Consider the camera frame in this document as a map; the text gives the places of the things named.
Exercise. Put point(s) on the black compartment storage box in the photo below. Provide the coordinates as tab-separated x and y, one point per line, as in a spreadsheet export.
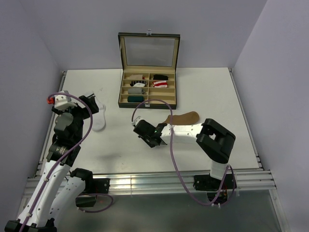
142	56

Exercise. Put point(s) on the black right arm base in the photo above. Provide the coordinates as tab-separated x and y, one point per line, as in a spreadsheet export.
210	185

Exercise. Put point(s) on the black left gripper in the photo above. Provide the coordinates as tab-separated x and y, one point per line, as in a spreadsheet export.
85	110

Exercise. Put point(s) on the rolled black white sock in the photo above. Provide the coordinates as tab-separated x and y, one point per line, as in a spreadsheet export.
138	84

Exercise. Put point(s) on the aluminium table frame rail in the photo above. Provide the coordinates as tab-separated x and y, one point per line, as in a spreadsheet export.
168	182

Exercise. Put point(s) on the brown ribbed sock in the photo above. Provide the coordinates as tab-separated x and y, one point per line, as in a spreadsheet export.
186	119

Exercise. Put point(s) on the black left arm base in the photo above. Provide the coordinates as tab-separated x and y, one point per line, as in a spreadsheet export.
92	197

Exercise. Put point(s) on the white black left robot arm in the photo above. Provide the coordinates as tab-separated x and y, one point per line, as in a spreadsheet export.
46	203

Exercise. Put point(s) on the white sock black stripes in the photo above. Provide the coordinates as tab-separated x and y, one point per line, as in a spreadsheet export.
99	121

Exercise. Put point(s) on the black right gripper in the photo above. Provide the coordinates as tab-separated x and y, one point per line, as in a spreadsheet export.
149	144

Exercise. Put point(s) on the rolled teal sock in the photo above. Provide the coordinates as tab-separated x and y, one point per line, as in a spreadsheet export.
135	99

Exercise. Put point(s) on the rolled grey sock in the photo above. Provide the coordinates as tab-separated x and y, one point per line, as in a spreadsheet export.
137	91

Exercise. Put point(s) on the red white striped sock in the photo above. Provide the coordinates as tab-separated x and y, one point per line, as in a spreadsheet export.
160	84

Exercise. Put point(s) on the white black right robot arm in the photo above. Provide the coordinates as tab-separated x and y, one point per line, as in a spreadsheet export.
214	139

